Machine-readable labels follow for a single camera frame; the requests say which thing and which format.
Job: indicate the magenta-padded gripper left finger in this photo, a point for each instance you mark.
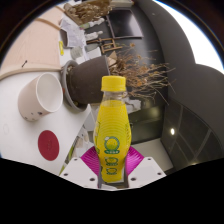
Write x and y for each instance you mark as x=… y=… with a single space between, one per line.
x=80 y=171

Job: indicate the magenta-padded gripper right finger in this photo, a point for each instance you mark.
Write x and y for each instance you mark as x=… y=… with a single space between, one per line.
x=145 y=171

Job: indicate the yellow drink bottle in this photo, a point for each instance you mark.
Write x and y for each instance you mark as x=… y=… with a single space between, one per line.
x=111 y=133

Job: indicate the stack of papers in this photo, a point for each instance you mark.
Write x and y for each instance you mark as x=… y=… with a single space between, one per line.
x=83 y=143

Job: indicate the flat round red coaster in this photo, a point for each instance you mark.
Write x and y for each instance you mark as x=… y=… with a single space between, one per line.
x=48 y=145

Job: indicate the round ceiling spotlight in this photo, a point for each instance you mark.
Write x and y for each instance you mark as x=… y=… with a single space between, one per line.
x=172 y=131

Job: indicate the beige paper cup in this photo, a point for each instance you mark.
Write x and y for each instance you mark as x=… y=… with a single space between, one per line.
x=40 y=98

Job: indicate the grey round pot saucer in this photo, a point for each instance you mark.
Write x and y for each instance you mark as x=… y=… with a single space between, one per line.
x=65 y=83

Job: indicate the grey pot with dried plant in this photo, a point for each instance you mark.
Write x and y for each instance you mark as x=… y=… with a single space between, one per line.
x=88 y=80

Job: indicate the brown cardboard box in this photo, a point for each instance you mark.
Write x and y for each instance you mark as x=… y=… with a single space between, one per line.
x=112 y=59

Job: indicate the small white tape roll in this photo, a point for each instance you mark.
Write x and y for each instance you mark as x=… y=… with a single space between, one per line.
x=76 y=52

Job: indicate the small yellow marker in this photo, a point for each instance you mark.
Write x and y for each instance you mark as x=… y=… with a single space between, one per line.
x=61 y=48

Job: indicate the wooden easel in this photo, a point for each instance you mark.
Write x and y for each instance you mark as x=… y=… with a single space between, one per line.
x=108 y=43

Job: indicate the thin plywood board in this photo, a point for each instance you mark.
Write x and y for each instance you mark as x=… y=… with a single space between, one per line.
x=30 y=46
x=50 y=15

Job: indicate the grey spray bottle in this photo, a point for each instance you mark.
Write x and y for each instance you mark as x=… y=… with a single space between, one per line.
x=94 y=35

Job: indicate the printed newspaper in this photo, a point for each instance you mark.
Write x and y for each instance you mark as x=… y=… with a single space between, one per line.
x=73 y=33

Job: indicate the small white plaster figurine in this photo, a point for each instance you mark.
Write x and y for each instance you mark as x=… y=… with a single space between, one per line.
x=93 y=24

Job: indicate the black wall board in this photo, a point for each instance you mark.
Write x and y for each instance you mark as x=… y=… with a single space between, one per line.
x=125 y=22

